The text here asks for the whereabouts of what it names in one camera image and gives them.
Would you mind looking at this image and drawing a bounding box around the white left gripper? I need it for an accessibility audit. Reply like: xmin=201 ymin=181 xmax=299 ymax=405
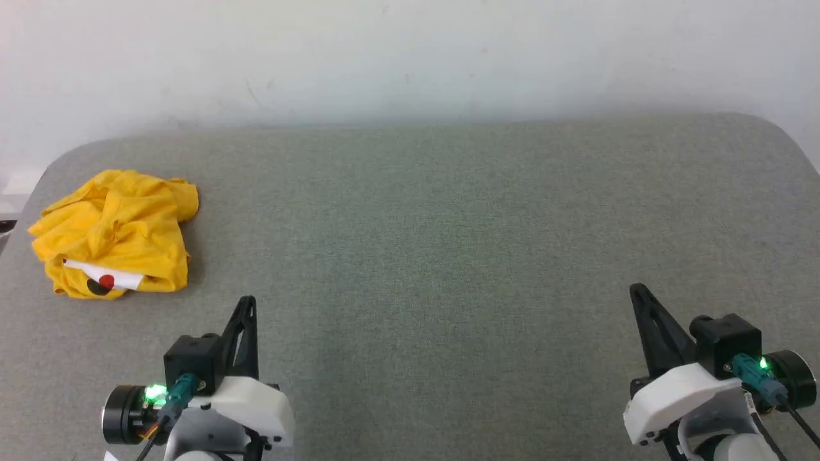
xmin=191 ymin=296 xmax=296 ymax=448

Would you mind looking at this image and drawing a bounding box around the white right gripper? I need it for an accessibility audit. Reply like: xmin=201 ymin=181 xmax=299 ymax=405
xmin=623 ymin=283 xmax=744 ymax=446

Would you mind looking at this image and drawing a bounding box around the yellow cat-face t-shirt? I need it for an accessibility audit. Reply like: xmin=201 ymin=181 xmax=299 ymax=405
xmin=28 ymin=169 xmax=200 ymax=300

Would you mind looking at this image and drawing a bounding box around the grey fabric sofa cushion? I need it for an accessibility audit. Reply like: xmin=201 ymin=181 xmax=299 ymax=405
xmin=0 ymin=114 xmax=820 ymax=461

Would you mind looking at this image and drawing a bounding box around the teal left cable connector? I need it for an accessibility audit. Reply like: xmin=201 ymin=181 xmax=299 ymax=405
xmin=163 ymin=375 xmax=201 ymax=412

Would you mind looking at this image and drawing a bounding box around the teal cable connector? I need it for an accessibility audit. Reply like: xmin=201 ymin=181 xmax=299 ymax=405
xmin=163 ymin=375 xmax=201 ymax=412
xmin=730 ymin=354 xmax=789 ymax=401

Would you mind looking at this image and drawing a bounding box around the teal right cable connector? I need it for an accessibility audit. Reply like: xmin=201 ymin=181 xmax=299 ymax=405
xmin=730 ymin=354 xmax=789 ymax=401

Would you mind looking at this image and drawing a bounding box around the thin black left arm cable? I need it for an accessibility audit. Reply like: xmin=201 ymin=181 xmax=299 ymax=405
xmin=135 ymin=410 xmax=175 ymax=461

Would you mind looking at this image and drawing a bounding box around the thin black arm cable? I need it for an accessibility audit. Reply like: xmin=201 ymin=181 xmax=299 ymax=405
xmin=135 ymin=410 xmax=175 ymax=461
xmin=778 ymin=391 xmax=820 ymax=450

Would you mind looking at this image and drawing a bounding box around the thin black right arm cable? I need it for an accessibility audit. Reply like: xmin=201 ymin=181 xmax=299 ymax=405
xmin=778 ymin=391 xmax=820 ymax=450

